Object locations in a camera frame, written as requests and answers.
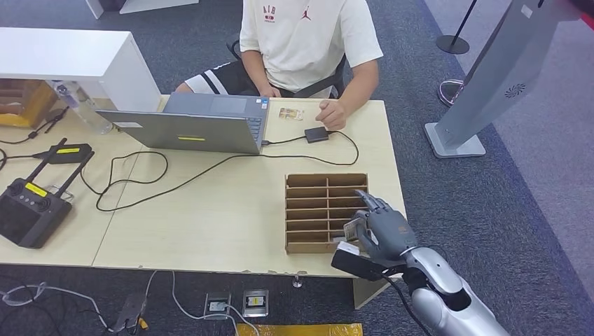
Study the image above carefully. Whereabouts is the thin black cable with clip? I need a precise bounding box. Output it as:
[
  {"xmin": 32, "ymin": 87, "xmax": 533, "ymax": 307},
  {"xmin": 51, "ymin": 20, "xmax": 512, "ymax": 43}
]
[{"xmin": 0, "ymin": 105, "xmax": 71, "ymax": 146}]

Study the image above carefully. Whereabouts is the grey laptop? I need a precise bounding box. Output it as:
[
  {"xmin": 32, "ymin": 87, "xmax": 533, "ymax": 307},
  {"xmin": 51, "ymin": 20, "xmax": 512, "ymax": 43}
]
[{"xmin": 96, "ymin": 92, "xmax": 271, "ymax": 156}]

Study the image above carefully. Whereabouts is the black power brick yellow label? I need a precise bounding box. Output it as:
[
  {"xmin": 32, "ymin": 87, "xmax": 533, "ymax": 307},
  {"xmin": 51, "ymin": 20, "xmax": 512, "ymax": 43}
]
[{"xmin": 32, "ymin": 142, "xmax": 94, "ymax": 165}]

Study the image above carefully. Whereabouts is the clear plastic water bottle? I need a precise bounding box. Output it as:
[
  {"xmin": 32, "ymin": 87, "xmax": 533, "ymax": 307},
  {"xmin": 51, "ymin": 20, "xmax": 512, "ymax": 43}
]
[{"xmin": 46, "ymin": 79, "xmax": 114, "ymax": 135}]

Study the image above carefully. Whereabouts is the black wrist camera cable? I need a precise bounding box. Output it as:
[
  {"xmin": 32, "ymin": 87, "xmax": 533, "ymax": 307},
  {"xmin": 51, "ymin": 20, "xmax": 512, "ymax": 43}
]
[{"xmin": 382, "ymin": 273, "xmax": 434, "ymax": 336}]

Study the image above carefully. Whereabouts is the small black hub box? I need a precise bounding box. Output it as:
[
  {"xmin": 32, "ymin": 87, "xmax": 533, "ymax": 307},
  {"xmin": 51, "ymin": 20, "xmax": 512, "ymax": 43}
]
[{"xmin": 304, "ymin": 126, "xmax": 331, "ymax": 144}]

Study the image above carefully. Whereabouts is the silver floor socket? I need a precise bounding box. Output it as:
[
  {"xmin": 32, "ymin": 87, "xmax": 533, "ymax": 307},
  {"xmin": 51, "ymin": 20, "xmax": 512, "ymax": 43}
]
[
  {"xmin": 242, "ymin": 288, "xmax": 270, "ymax": 319},
  {"xmin": 203, "ymin": 290, "xmax": 233, "ymax": 321}
]

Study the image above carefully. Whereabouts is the room key card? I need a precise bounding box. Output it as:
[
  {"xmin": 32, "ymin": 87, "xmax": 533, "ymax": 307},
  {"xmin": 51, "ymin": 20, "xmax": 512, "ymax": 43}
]
[{"xmin": 343, "ymin": 217, "xmax": 366, "ymax": 244}]

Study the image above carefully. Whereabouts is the yellow bag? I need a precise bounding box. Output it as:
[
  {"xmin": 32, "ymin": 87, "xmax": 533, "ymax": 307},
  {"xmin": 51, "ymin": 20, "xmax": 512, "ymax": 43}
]
[{"xmin": 236, "ymin": 322, "xmax": 364, "ymax": 336}]

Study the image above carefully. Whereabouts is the long black cable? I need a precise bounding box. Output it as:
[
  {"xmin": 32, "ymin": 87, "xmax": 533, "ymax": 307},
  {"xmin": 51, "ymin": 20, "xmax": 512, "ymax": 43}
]
[{"xmin": 79, "ymin": 129, "xmax": 361, "ymax": 214}]

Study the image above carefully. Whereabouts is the chrome stanchion base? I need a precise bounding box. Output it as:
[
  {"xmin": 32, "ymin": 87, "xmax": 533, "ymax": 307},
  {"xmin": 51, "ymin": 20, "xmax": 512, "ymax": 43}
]
[{"xmin": 437, "ymin": 78, "xmax": 467, "ymax": 108}]

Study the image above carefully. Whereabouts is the black base stanchion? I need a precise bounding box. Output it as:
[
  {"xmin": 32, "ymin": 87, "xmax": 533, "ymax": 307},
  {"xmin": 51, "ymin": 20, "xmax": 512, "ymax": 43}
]
[{"xmin": 435, "ymin": 0, "xmax": 479, "ymax": 55}]

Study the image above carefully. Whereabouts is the person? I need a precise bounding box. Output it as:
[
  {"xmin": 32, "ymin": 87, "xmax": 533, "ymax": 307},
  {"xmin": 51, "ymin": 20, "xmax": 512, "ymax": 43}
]
[{"xmin": 175, "ymin": 0, "xmax": 385, "ymax": 132}]

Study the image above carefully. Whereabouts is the yellow wooden box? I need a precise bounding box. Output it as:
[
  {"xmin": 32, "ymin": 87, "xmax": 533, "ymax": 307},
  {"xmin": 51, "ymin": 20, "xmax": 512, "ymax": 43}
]
[{"xmin": 0, "ymin": 78, "xmax": 60, "ymax": 130}]

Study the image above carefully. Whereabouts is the person's left hand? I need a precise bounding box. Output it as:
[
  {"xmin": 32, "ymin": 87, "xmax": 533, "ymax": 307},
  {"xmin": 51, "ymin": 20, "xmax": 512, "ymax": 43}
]
[{"xmin": 315, "ymin": 99, "xmax": 350, "ymax": 132}]

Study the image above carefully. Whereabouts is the desk leg panel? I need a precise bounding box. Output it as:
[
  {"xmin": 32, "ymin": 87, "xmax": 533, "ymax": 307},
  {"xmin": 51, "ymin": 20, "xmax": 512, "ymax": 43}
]
[{"xmin": 352, "ymin": 277, "xmax": 398, "ymax": 311}]

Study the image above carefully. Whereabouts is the black floor plug device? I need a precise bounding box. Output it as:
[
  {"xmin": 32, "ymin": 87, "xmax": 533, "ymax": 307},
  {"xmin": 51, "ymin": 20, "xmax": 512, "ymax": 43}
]
[{"xmin": 110, "ymin": 290, "xmax": 151, "ymax": 336}]

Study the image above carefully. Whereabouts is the white furniture base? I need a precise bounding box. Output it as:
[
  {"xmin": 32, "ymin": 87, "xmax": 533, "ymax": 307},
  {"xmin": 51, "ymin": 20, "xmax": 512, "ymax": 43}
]
[{"xmin": 85, "ymin": 0, "xmax": 200, "ymax": 20}]

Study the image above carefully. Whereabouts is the grey floor cable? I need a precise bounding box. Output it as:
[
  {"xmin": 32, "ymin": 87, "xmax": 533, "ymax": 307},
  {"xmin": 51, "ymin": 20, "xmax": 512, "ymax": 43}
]
[{"xmin": 0, "ymin": 281, "xmax": 117, "ymax": 334}]

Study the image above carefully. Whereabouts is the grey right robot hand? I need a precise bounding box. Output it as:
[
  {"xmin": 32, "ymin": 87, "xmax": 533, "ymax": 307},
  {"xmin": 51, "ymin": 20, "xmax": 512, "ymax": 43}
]
[{"xmin": 353, "ymin": 189, "xmax": 419, "ymax": 270}]

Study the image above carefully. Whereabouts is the black chair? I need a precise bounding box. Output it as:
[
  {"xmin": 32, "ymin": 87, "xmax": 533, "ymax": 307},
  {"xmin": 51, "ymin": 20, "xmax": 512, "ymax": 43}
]
[{"xmin": 226, "ymin": 39, "xmax": 348, "ymax": 99}]

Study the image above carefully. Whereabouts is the cardboard slotted card organizer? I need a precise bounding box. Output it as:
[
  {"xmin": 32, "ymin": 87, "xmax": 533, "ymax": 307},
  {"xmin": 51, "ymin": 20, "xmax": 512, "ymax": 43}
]
[{"xmin": 284, "ymin": 172, "xmax": 371, "ymax": 256}]

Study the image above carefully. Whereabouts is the white floor cable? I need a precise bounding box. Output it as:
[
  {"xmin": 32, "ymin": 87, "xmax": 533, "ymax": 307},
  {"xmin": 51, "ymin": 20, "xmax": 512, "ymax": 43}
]
[{"xmin": 170, "ymin": 271, "xmax": 261, "ymax": 336}]

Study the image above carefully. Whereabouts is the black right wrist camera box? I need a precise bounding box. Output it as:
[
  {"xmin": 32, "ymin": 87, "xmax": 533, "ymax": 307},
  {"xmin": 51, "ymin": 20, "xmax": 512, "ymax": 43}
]
[{"xmin": 331, "ymin": 241, "xmax": 408, "ymax": 283}]

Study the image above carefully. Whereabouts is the black remote controller with antennas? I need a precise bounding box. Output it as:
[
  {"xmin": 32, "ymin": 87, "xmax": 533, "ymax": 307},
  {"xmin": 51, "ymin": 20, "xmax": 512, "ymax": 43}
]
[{"xmin": 0, "ymin": 137, "xmax": 96, "ymax": 251}]

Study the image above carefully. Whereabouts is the silver slanted kiosk stand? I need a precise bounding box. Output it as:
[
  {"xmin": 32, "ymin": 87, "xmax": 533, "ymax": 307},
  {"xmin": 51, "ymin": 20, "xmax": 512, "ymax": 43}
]
[{"xmin": 423, "ymin": 0, "xmax": 583, "ymax": 160}]

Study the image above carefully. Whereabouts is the white shelf box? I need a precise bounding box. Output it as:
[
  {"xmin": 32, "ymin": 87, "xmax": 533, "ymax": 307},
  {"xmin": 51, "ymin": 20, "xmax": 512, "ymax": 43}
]
[{"xmin": 0, "ymin": 27, "xmax": 163, "ymax": 113}]

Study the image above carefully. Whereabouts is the short black laptop cable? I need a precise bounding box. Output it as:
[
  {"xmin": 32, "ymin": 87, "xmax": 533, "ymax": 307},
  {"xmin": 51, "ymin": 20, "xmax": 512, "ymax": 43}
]
[{"xmin": 261, "ymin": 134, "xmax": 308, "ymax": 148}]

